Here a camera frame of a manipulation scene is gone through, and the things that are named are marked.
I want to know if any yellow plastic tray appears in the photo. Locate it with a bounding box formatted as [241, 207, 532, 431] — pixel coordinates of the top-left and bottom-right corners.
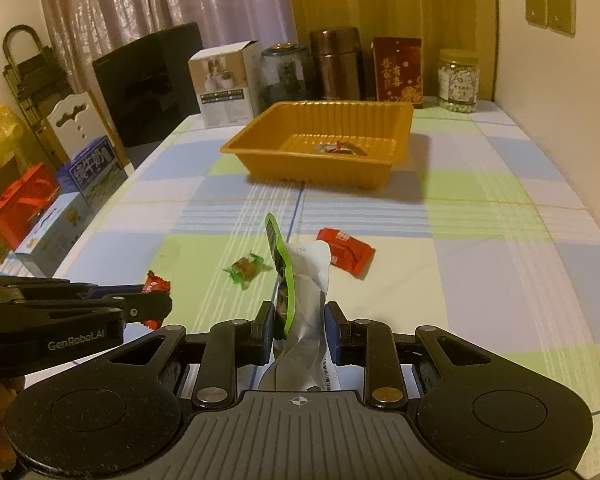
[220, 101, 415, 191]

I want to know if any light blue box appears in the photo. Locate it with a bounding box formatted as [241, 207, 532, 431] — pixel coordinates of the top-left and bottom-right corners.
[14, 192, 94, 277]

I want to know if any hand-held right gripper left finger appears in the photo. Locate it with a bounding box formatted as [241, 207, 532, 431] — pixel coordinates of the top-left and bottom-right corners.
[87, 301, 276, 409]

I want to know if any brown metal canister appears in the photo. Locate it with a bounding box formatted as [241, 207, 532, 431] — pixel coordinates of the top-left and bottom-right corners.
[309, 27, 367, 103]

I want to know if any yellow plastic bag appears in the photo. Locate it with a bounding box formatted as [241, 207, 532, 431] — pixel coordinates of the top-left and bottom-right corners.
[0, 105, 26, 164]

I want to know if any red candy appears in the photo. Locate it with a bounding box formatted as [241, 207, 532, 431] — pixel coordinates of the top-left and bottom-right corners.
[142, 270, 172, 331]

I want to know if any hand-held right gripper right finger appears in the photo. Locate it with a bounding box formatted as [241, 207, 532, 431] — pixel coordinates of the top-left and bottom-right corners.
[325, 301, 518, 409]

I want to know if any blue milk carton box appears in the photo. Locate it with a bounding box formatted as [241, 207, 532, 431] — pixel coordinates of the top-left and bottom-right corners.
[56, 136, 130, 214]

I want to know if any checked tablecloth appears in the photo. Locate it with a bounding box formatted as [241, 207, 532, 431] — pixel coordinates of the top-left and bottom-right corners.
[52, 97, 600, 417]

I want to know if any red gift box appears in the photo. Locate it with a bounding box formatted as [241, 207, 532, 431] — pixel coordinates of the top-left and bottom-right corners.
[0, 162, 62, 252]

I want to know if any pale patterned curtain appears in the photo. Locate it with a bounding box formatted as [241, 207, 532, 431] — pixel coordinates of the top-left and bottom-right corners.
[35, 0, 299, 97]

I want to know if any clear plastic snack jar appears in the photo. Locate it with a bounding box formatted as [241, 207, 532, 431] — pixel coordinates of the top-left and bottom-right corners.
[437, 48, 481, 114]

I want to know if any black folding stool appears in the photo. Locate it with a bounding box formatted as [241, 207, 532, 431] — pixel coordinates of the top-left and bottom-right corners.
[2, 25, 83, 161]

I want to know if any white carved wooden rack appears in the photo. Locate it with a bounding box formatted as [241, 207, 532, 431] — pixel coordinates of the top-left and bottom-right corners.
[46, 90, 132, 172]

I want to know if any dark glass jar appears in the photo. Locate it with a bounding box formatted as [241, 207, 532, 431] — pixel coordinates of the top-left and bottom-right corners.
[259, 44, 315, 112]

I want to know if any black monitor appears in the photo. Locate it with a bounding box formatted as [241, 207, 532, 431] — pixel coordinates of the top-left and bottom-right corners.
[92, 22, 204, 168]

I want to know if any red patterned snack packet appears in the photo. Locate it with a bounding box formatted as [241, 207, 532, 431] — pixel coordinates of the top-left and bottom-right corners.
[312, 141, 367, 157]

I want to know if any green wrapped candy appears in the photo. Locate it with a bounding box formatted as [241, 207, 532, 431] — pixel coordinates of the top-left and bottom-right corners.
[223, 252, 274, 291]

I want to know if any red tin box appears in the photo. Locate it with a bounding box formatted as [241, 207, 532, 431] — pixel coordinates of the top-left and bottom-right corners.
[371, 36, 425, 110]

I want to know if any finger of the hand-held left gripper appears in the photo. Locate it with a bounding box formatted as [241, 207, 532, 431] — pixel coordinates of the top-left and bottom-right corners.
[0, 275, 148, 306]
[0, 292, 174, 332]

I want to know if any silver green snack pouch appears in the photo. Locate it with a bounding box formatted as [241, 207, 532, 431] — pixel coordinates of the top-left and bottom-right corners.
[257, 212, 342, 392]

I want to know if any white product box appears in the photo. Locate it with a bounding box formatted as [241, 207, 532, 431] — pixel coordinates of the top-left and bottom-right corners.
[187, 40, 264, 129]

